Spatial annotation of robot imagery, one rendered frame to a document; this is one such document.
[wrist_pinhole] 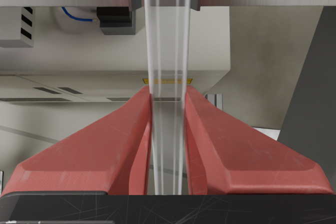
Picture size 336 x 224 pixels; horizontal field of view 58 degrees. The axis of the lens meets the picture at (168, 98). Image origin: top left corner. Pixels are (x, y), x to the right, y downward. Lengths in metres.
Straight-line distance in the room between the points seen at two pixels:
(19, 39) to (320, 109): 0.41
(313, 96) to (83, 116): 1.00
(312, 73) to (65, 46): 0.40
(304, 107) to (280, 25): 1.04
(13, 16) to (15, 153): 0.78
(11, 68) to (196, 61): 0.29
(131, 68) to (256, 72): 0.73
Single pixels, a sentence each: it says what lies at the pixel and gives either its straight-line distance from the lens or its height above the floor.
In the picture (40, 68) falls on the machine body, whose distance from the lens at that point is 0.52.
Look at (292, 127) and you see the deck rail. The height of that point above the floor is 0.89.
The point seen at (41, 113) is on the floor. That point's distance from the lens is 1.18.
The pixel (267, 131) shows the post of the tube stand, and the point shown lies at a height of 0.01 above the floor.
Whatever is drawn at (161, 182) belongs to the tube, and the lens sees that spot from 0.16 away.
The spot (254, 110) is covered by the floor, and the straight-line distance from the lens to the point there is 1.13.
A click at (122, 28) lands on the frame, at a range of 0.46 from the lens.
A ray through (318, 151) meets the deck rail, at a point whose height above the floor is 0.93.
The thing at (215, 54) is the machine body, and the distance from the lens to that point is 0.49.
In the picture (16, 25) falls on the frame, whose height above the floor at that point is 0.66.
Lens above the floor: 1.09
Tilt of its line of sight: 84 degrees down
